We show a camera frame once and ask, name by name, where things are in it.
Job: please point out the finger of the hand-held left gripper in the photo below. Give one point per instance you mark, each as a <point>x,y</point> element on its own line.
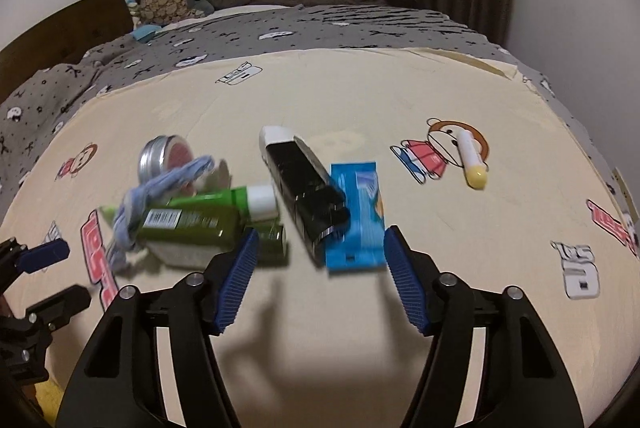
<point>57,305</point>
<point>42,255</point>

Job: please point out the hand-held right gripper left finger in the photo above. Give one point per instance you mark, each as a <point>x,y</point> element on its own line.
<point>236,284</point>

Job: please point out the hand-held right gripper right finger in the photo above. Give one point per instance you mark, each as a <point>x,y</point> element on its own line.
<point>404,283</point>

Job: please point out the blue snack packet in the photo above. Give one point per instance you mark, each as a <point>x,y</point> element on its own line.
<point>362,218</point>

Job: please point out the black and white rectangular device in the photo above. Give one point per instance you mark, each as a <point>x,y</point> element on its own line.
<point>305,188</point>

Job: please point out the small dark green bottle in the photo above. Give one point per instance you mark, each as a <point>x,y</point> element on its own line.
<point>272,240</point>

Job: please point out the green tube with white cap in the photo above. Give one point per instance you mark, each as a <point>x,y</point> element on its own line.
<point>200,215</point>

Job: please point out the blue and white knotted cloth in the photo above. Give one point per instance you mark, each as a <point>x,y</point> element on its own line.
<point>132,208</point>

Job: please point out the white and yellow lip balm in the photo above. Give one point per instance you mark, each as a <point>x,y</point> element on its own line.
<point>470,157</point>

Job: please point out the round silver tin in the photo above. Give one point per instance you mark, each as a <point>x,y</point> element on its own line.
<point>152,155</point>

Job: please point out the cream printed bedsheet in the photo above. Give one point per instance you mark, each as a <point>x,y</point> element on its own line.
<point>350,107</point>

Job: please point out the brown wooden headboard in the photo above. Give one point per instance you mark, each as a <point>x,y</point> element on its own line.
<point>60,30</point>

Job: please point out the small blue cloth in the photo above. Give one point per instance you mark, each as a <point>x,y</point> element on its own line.
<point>147,32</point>

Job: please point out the grey printed blanket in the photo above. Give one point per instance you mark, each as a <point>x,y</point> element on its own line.
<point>350,25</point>

